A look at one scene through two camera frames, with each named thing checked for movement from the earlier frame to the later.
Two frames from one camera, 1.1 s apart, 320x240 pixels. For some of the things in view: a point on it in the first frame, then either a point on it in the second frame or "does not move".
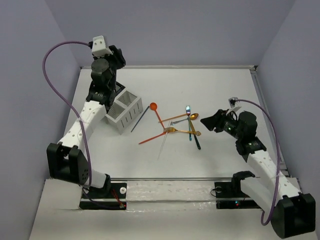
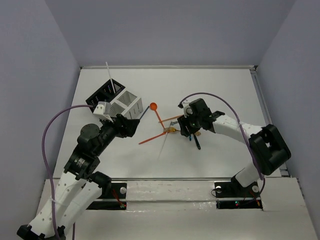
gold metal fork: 173,129 does not move
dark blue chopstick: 145,110 does not move
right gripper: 216,120 → 183,121
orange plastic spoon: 153,106 does not move
